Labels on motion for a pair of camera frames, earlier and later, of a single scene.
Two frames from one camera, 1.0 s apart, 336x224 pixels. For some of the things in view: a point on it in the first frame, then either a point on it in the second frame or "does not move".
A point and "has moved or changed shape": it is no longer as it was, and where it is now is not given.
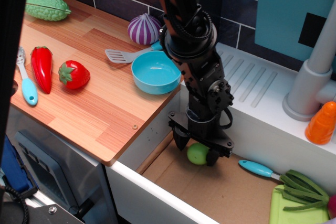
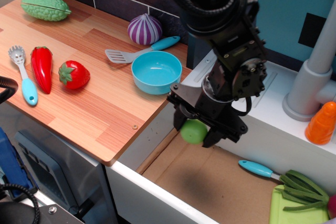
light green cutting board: [278, 201] does not move
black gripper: [209, 134] -> [222, 118]
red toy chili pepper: [42, 61] does not move
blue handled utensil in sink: [259, 169] does not move
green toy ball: [197, 153] has moved or changed shape
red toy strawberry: [73, 75] does not move
